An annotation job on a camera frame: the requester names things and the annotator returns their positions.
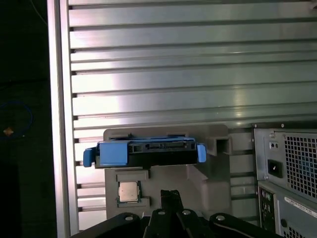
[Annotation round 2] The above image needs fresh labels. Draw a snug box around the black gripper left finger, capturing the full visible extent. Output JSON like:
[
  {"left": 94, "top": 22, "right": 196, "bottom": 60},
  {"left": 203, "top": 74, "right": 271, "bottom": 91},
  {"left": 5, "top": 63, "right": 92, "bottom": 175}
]
[{"left": 71, "top": 189, "right": 174, "bottom": 238}]

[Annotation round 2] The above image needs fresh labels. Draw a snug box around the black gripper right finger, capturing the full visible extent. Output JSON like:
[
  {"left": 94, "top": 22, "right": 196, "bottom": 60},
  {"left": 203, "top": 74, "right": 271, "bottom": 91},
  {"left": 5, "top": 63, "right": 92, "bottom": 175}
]
[{"left": 171, "top": 189, "right": 279, "bottom": 238}]

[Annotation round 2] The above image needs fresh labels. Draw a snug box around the hard disk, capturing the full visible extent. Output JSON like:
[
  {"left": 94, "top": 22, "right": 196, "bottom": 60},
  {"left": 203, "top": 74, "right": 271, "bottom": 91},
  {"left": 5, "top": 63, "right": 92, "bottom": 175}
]
[{"left": 83, "top": 136, "right": 208, "bottom": 169}]

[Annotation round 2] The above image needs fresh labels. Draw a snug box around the grey parts rack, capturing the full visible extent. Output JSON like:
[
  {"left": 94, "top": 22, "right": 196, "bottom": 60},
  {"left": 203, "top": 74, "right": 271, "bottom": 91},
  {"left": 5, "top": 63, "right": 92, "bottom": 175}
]
[{"left": 103, "top": 125, "right": 235, "bottom": 221}]

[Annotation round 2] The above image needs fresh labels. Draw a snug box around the silver CPU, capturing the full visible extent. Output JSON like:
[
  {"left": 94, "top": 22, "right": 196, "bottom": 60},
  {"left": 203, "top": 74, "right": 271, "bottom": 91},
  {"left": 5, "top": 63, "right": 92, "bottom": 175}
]
[{"left": 118, "top": 180, "right": 142, "bottom": 204}]

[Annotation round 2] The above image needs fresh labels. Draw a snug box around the black PC case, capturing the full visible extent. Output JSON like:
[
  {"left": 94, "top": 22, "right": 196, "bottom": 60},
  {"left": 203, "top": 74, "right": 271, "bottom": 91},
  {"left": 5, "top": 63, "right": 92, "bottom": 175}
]
[{"left": 251, "top": 121, "right": 317, "bottom": 238}]

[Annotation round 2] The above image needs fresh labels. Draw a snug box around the grey power supply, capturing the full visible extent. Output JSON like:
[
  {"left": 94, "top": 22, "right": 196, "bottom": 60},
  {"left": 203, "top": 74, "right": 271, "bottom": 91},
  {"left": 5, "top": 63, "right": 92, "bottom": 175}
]
[{"left": 253, "top": 123, "right": 317, "bottom": 184}]

